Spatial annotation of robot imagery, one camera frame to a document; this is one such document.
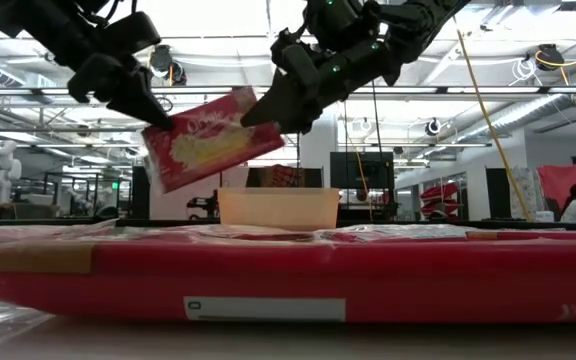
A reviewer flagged red cloth partition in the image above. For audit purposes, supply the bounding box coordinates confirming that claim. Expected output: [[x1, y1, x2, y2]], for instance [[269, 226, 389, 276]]
[[536, 162, 576, 214]]

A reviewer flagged black wall screen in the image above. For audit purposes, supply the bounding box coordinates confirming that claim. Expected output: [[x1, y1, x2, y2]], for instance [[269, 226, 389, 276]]
[[329, 151, 396, 190]]

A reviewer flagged black cabinet with red mesh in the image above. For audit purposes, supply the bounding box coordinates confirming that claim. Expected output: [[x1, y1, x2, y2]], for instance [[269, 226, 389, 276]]
[[245, 164, 324, 189]]

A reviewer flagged stack of red bins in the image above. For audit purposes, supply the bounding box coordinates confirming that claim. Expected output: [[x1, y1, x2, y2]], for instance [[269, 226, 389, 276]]
[[417, 180, 462, 221]]

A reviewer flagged yellow cable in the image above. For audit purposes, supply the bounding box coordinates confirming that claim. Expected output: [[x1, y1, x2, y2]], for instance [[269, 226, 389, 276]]
[[453, 17, 533, 222]]

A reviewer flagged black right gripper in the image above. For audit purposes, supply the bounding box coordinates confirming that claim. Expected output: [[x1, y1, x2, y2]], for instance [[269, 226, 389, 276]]
[[240, 37, 397, 135]]

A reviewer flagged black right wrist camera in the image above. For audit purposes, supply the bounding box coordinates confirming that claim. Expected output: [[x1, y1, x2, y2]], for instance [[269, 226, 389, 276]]
[[269, 28, 322, 90]]

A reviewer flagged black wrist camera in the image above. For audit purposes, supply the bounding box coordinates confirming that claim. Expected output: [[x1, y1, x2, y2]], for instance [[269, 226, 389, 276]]
[[102, 10, 163, 56], [269, 28, 322, 90]]

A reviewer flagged orange plastic basket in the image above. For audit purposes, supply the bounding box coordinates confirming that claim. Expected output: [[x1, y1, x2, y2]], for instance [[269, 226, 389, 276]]
[[216, 186, 342, 232]]

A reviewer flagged white patterned curtain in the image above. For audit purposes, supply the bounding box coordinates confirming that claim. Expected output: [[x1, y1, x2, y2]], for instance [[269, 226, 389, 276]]
[[510, 165, 539, 221]]

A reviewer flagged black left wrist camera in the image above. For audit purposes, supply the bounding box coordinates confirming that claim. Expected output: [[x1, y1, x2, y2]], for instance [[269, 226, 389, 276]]
[[102, 10, 163, 56]]

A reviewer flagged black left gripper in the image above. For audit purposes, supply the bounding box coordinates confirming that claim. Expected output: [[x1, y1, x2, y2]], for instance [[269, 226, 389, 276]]
[[67, 53, 175, 132]]

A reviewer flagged red Orville popcorn bag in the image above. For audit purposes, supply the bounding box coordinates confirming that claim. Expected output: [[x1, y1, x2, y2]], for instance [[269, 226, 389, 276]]
[[0, 234, 576, 325], [140, 85, 287, 195], [317, 222, 469, 244], [0, 218, 122, 247]]

